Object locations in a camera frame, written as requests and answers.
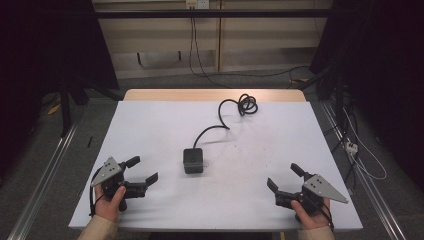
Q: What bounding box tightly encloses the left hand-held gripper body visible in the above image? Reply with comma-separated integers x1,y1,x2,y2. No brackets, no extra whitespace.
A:
90,156,148,213

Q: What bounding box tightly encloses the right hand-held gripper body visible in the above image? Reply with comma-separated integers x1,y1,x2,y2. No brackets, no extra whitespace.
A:
274,172,350,224

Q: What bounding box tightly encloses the black power adapter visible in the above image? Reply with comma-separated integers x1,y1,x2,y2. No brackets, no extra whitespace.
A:
182,147,205,175

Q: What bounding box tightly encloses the black adapter cable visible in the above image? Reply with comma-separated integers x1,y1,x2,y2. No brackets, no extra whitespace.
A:
192,93,259,150

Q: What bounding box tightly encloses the person's right hand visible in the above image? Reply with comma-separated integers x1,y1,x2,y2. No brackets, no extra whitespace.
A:
290,197,332,231

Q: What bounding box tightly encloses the person's left hand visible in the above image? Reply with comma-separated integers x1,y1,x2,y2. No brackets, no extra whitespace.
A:
93,184,128,224

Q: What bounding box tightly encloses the white table cover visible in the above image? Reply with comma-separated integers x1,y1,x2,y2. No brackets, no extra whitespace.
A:
68,100,364,232

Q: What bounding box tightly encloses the black metal stand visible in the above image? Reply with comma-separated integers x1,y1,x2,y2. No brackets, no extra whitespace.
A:
58,74,125,138

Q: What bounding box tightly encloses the black curtain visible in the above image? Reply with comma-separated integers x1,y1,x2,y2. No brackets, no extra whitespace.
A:
0,0,120,174
309,0,424,193

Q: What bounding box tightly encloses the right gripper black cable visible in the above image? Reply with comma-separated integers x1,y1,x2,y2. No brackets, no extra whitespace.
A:
319,201,335,232

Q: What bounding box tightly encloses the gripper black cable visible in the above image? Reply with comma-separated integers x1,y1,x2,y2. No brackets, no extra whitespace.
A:
319,201,335,232
88,168,105,218

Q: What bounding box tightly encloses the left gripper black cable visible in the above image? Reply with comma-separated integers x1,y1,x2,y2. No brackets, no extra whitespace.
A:
88,168,105,218

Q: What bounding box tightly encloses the metal floor rail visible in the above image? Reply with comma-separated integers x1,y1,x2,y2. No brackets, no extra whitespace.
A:
7,121,80,240
320,100,408,240

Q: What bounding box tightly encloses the white floor cable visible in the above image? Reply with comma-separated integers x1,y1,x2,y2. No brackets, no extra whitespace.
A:
342,108,388,182

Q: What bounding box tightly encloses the black floor cable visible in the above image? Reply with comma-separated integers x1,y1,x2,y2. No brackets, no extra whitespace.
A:
188,16,312,89

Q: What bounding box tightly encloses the white wall socket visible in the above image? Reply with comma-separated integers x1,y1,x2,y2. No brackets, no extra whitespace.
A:
185,0,211,10

